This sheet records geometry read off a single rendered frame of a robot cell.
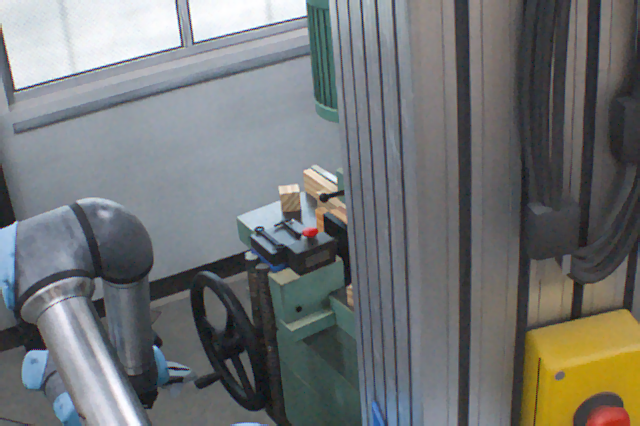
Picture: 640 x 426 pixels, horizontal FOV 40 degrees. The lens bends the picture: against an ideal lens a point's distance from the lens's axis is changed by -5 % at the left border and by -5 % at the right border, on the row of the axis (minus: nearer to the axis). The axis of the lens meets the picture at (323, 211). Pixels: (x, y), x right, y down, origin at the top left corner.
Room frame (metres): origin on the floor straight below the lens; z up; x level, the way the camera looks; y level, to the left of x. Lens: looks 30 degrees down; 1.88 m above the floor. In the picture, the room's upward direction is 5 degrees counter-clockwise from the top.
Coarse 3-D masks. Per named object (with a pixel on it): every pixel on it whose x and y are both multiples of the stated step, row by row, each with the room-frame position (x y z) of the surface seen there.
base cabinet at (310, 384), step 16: (288, 352) 1.59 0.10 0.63; (304, 352) 1.52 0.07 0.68; (288, 368) 1.59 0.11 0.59; (304, 368) 1.53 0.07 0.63; (320, 368) 1.47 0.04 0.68; (288, 384) 1.60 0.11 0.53; (304, 384) 1.53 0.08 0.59; (320, 384) 1.48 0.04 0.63; (336, 384) 1.42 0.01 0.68; (288, 400) 1.61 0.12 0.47; (304, 400) 1.54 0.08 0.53; (320, 400) 1.48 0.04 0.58; (336, 400) 1.42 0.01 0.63; (352, 400) 1.37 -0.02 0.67; (288, 416) 1.62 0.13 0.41; (304, 416) 1.55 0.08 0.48; (320, 416) 1.48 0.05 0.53; (336, 416) 1.42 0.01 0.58; (352, 416) 1.37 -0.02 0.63
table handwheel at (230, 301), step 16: (208, 272) 1.45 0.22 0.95; (192, 288) 1.50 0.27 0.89; (224, 288) 1.39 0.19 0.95; (192, 304) 1.51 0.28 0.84; (224, 304) 1.36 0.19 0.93; (240, 304) 1.36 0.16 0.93; (208, 320) 1.49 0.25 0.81; (240, 320) 1.33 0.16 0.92; (208, 336) 1.50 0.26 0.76; (224, 336) 1.40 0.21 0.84; (240, 336) 1.40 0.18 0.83; (256, 336) 1.32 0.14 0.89; (208, 352) 1.49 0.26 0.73; (224, 352) 1.38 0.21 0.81; (240, 352) 1.39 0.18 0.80; (256, 352) 1.30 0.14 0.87; (224, 368) 1.46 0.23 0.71; (240, 368) 1.38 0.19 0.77; (256, 368) 1.29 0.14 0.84; (224, 384) 1.43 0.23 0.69; (256, 384) 1.29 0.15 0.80; (240, 400) 1.37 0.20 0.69; (256, 400) 1.30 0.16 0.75
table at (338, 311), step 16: (304, 192) 1.82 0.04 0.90; (272, 208) 1.76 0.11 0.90; (304, 208) 1.74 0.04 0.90; (240, 224) 1.72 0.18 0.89; (256, 224) 1.69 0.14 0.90; (272, 224) 1.69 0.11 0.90; (304, 224) 1.68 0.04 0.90; (336, 304) 1.39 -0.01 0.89; (304, 320) 1.38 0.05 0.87; (320, 320) 1.38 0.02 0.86; (336, 320) 1.40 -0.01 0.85; (352, 320) 1.35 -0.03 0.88; (288, 336) 1.36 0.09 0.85; (304, 336) 1.36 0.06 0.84; (352, 336) 1.35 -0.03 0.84
